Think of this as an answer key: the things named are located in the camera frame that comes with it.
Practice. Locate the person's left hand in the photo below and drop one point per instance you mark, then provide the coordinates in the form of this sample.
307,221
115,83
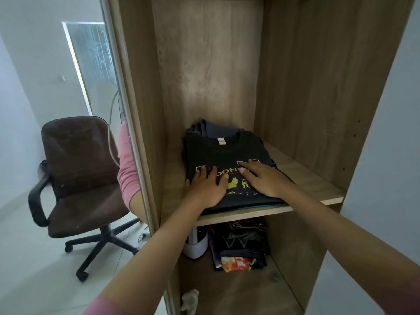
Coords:
205,193

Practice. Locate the person's left little finger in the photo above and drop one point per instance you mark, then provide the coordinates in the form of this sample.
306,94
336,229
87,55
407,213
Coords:
188,186

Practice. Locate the black printed t-shirt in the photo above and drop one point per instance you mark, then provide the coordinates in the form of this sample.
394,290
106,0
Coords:
213,150

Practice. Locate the person's right thumb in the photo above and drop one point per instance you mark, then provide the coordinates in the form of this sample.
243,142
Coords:
247,176

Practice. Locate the person's left thumb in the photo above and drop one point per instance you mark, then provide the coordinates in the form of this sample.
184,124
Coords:
223,183

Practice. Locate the brown office chair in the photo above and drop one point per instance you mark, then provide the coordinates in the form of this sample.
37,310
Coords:
78,154

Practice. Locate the frosted glass window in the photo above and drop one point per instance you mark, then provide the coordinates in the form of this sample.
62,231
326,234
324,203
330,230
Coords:
95,55

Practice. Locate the person's left forearm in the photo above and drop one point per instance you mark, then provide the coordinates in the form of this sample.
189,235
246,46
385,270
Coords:
164,255

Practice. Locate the wooden wardrobe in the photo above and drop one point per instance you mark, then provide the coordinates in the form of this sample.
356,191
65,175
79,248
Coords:
311,78

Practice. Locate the white cylindrical appliance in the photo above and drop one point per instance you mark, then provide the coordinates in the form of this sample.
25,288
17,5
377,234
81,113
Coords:
197,247

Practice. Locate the white crumpled cloth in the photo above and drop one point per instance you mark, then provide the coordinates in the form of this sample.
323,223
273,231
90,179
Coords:
190,301

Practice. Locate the person's right hand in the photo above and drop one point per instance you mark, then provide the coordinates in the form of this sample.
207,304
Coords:
267,182

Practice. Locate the dark blue folded garment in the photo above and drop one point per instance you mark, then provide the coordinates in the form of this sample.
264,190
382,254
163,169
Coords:
213,126

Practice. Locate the person's right forearm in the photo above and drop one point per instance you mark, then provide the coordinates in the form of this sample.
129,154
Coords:
344,239

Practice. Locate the pile of dark clothes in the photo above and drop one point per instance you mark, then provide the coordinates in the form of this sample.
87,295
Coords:
242,242

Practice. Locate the person's left middle finger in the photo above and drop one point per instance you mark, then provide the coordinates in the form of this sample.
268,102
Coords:
204,177

